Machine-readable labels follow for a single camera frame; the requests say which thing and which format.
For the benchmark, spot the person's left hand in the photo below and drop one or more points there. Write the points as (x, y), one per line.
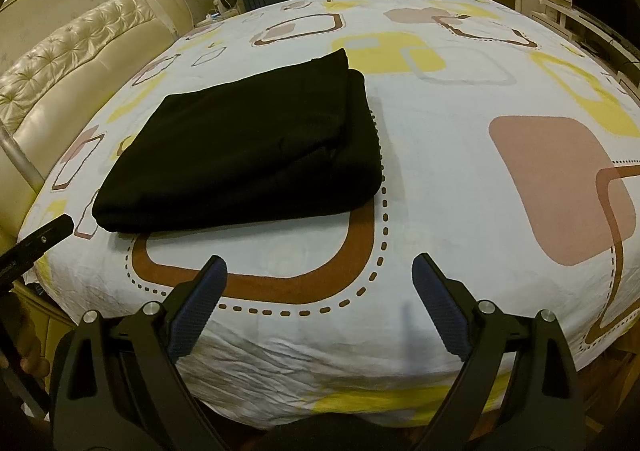
(36, 356)

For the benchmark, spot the white patterned bed sheet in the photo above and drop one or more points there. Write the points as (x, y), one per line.
(450, 206)

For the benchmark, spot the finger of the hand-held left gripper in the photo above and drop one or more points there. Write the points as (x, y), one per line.
(40, 241)

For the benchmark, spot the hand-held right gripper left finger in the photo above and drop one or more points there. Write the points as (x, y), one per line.
(200, 311)

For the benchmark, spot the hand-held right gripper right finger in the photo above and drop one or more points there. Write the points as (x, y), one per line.
(442, 306)

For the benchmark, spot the white nightstand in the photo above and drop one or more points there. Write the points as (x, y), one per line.
(215, 20)

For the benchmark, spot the white television stand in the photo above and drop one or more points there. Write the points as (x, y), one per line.
(590, 31)

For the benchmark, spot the black pants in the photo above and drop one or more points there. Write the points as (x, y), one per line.
(240, 156)

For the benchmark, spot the silver metal pole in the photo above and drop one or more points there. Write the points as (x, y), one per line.
(22, 158)

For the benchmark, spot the cream tufted headboard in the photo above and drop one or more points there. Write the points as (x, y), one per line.
(75, 61)

